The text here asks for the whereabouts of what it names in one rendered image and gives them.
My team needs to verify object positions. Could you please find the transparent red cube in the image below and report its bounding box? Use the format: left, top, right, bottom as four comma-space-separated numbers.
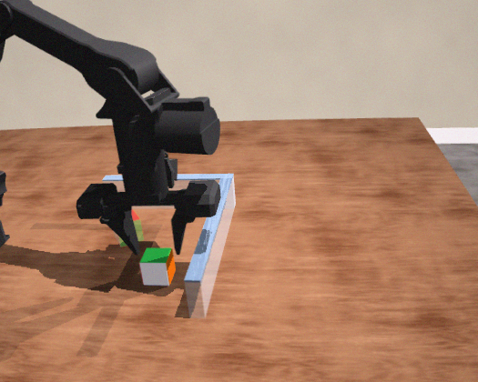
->
114, 209, 144, 247

